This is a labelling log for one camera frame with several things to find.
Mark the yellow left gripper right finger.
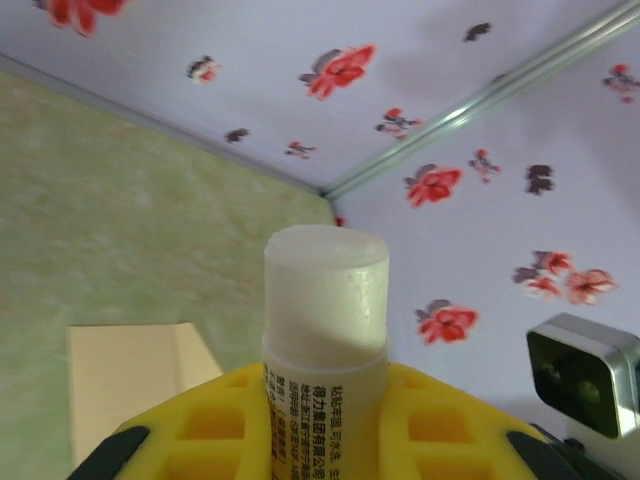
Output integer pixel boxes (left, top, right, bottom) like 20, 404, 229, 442
382, 361, 592, 480

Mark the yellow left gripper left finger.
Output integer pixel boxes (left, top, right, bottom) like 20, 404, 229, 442
69, 362, 274, 480

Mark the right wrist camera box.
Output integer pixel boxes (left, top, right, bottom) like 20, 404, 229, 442
525, 312, 640, 442

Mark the aluminium frame post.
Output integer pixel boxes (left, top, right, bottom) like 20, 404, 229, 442
319, 0, 640, 200

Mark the white glue stick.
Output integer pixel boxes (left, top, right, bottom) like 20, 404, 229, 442
260, 223, 392, 480

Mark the tan paper envelope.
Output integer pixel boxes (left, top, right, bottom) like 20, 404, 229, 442
67, 322, 225, 469

